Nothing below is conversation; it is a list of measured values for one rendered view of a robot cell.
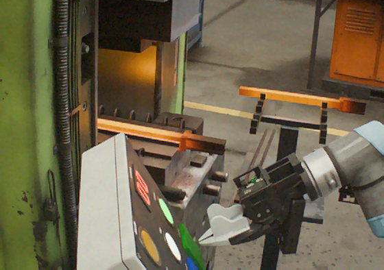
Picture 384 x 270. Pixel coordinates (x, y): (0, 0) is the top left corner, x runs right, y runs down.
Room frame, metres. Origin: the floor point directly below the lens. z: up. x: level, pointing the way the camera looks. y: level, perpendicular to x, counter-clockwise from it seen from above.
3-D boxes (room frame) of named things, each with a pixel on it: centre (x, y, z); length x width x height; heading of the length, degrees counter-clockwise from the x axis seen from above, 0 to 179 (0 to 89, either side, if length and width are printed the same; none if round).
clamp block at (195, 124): (1.44, 0.04, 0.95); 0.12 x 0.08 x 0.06; 74
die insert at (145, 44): (1.34, 0.26, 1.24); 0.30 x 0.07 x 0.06; 74
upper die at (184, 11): (1.31, 0.23, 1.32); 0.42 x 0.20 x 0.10; 74
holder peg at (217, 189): (1.26, -0.06, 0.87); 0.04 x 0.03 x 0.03; 74
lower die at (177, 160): (1.31, 0.23, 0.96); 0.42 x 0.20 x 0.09; 74
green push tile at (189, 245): (0.81, -0.01, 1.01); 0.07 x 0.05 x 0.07; 9
